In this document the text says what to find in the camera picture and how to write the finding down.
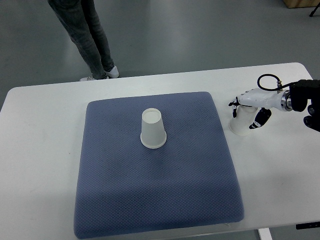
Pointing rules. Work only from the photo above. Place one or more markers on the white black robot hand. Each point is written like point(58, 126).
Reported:
point(264, 101)

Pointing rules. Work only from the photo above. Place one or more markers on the white paper cup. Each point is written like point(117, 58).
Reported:
point(245, 116)
point(153, 134)

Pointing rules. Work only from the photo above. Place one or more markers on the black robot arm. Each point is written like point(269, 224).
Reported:
point(305, 94)

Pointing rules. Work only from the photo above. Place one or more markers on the cardboard box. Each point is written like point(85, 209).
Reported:
point(301, 3)

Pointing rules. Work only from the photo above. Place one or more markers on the black tripod leg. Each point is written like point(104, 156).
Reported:
point(314, 11)

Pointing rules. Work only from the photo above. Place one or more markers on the white paper cup on cushion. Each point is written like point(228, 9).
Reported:
point(153, 134)

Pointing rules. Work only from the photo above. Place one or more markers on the black table control panel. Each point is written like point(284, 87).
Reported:
point(309, 225)

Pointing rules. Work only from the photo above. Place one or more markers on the white table leg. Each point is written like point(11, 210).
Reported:
point(264, 234)

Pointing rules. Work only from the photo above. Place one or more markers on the white sneaker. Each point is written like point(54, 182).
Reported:
point(112, 74)

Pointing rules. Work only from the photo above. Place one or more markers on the blue grey mesh cushion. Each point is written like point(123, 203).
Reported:
point(124, 187)

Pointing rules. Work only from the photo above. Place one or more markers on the person legs in grey jeans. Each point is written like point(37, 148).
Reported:
point(81, 21)

